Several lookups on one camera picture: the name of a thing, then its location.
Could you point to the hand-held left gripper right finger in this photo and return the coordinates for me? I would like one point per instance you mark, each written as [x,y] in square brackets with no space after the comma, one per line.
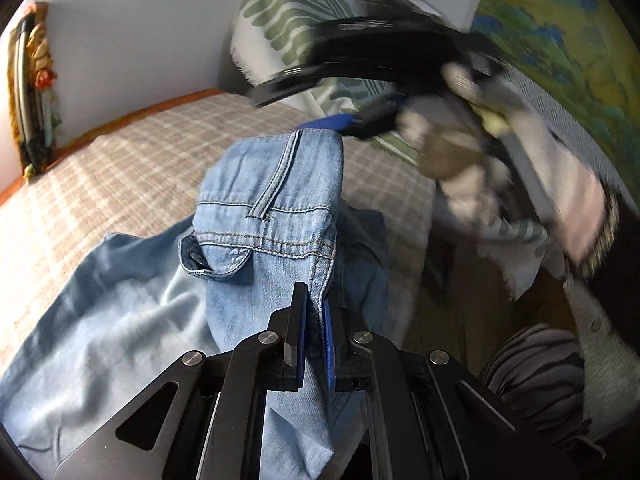
[327,347]

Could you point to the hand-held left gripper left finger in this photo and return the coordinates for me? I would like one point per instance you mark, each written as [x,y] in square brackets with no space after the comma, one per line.
[299,342]

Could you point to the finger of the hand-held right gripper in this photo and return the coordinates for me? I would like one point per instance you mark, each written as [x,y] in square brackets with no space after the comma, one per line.
[345,122]
[285,85]

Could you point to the folded black tripod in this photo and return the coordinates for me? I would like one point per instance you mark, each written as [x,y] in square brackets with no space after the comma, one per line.
[22,105]

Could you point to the person's grey cardigan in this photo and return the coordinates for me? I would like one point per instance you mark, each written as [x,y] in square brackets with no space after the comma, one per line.
[610,350]

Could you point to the green leaf print throw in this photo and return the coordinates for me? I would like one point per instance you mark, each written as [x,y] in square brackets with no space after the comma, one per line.
[280,15]

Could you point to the colourful wall poster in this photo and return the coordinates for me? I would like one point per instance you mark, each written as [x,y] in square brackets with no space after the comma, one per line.
[560,25]

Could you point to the orange bed sheet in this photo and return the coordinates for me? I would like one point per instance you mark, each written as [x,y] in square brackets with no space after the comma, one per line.
[150,107]

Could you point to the blue denim pants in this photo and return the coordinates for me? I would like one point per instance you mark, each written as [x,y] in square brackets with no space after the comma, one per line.
[270,180]

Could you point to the colourful hanging figure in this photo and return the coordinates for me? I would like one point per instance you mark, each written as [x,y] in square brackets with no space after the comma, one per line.
[42,55]

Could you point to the person's right hand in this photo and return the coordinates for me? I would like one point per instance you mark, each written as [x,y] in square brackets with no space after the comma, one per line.
[450,150]

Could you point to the beige plaid bed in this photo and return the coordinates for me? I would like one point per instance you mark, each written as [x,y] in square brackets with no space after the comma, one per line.
[125,160]

